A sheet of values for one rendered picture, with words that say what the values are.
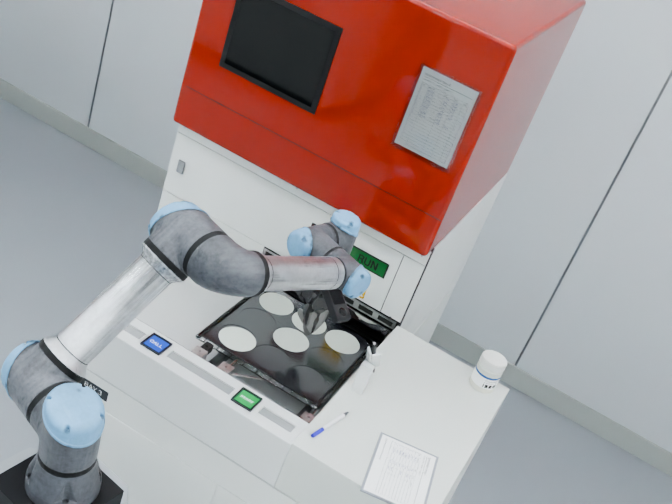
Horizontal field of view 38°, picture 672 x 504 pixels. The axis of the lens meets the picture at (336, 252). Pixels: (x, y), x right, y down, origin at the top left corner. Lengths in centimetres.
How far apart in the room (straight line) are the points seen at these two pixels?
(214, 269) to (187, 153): 96
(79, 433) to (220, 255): 43
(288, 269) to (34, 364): 54
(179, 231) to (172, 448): 66
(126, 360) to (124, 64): 264
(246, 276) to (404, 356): 78
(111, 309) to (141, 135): 291
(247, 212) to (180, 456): 75
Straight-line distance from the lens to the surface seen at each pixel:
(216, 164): 278
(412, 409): 243
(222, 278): 192
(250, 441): 227
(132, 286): 199
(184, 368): 231
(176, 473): 245
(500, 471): 396
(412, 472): 227
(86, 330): 200
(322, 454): 221
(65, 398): 195
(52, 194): 463
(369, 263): 265
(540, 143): 397
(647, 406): 433
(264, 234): 277
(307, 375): 251
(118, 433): 250
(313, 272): 209
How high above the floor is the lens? 244
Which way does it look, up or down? 31 degrees down
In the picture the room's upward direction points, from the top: 21 degrees clockwise
